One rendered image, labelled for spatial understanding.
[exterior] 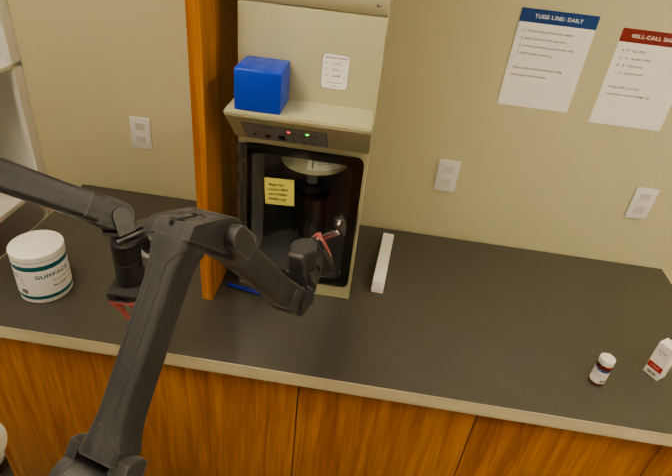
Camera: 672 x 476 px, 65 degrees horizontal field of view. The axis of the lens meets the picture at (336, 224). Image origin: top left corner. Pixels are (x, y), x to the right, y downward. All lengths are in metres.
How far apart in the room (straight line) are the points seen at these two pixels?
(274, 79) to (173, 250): 0.51
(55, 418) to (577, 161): 1.76
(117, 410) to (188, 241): 0.24
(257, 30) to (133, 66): 0.72
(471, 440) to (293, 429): 0.47
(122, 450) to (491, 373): 0.93
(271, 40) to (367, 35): 0.21
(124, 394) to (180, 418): 0.86
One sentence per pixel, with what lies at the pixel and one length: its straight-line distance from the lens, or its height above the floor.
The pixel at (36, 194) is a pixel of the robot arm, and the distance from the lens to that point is 1.08.
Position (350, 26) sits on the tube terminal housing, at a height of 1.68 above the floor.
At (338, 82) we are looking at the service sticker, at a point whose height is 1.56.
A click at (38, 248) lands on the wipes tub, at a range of 1.53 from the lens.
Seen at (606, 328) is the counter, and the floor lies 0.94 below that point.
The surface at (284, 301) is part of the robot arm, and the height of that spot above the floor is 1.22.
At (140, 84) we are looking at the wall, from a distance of 1.87.
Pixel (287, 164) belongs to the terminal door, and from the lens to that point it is 1.30.
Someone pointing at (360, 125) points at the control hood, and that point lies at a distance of 1.14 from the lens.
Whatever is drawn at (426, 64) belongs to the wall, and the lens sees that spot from 1.65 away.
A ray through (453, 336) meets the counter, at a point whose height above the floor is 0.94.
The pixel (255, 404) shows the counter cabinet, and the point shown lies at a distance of 1.49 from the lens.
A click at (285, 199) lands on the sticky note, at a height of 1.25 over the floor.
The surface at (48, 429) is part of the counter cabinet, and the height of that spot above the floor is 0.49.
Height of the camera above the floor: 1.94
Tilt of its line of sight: 33 degrees down
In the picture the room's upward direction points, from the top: 6 degrees clockwise
